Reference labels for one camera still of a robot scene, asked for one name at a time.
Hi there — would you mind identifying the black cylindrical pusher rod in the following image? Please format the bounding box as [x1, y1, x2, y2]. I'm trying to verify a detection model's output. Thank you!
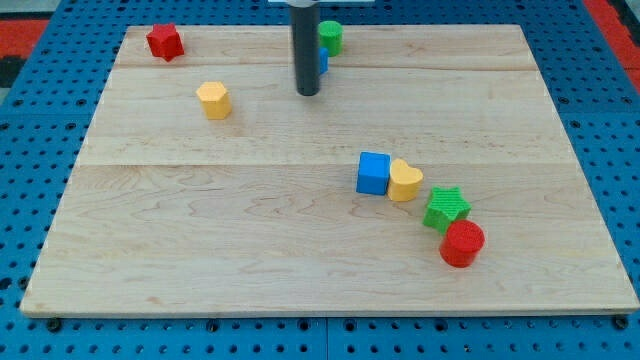
[288, 0, 320, 96]

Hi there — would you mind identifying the light wooden board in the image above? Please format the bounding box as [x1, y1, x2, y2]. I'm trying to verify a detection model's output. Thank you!
[20, 25, 639, 319]

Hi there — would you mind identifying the red cylinder block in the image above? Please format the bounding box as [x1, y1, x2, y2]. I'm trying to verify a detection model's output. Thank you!
[439, 219, 486, 268]

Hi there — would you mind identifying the green cylinder block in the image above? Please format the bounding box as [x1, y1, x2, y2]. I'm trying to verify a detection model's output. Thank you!
[318, 20, 343, 57]

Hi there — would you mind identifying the yellow hexagon block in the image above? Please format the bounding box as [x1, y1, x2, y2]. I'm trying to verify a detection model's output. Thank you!
[196, 81, 232, 120]

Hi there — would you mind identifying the green star block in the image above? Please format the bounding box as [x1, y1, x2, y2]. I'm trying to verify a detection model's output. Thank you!
[422, 186, 472, 234]

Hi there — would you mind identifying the red star block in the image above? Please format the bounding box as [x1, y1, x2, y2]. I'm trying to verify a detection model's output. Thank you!
[146, 23, 184, 62]

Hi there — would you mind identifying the blue cube block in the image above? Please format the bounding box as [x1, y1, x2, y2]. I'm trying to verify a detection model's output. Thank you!
[356, 152, 391, 195]

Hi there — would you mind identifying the yellow heart block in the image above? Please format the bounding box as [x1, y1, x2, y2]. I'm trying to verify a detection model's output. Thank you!
[387, 158, 424, 202]

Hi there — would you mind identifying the blue triangle block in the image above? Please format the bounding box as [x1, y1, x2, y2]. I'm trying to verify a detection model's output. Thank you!
[319, 47, 329, 75]

